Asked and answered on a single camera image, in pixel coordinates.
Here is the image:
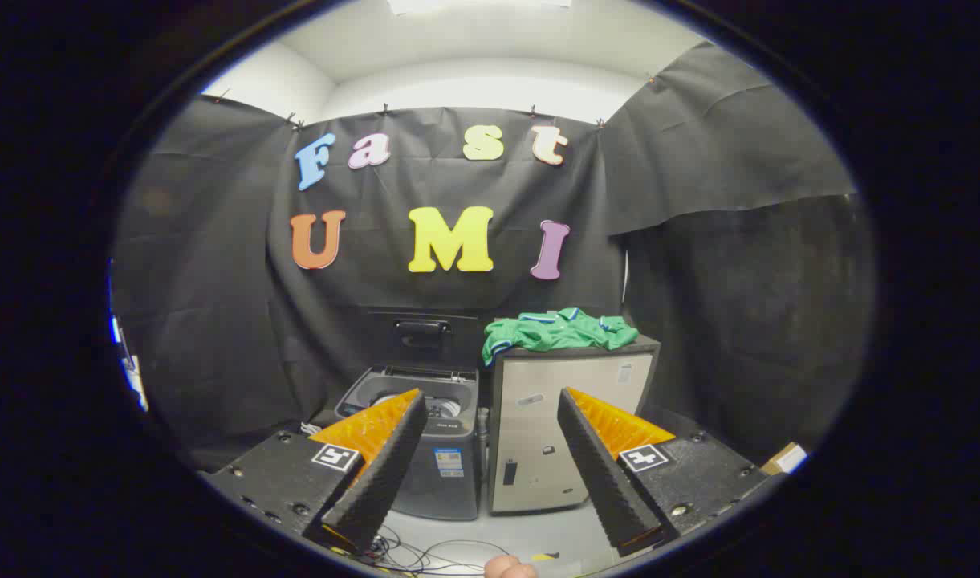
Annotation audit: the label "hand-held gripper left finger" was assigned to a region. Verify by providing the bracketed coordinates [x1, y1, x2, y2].
[201, 388, 429, 555]

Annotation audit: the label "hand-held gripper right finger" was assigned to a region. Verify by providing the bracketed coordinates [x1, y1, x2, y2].
[555, 386, 786, 559]

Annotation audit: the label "grey washing machine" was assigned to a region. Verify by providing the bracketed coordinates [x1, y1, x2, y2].
[333, 365, 484, 523]

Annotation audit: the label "green shirt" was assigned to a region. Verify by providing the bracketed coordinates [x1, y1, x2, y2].
[482, 307, 641, 368]

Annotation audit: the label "silver cabinet with dark top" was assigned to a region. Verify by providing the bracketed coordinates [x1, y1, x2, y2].
[486, 333, 663, 516]

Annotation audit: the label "cardboard box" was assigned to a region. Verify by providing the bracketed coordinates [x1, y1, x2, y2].
[761, 442, 810, 476]

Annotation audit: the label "black backdrop cloth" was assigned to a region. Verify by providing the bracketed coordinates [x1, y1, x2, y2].
[111, 42, 876, 474]

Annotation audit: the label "blue and white equipment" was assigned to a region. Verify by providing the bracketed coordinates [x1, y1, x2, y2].
[108, 313, 149, 412]

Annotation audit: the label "ceiling light panel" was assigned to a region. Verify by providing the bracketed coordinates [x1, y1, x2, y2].
[389, 0, 575, 17]

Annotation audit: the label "thin black floor cables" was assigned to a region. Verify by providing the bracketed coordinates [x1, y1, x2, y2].
[329, 522, 510, 577]

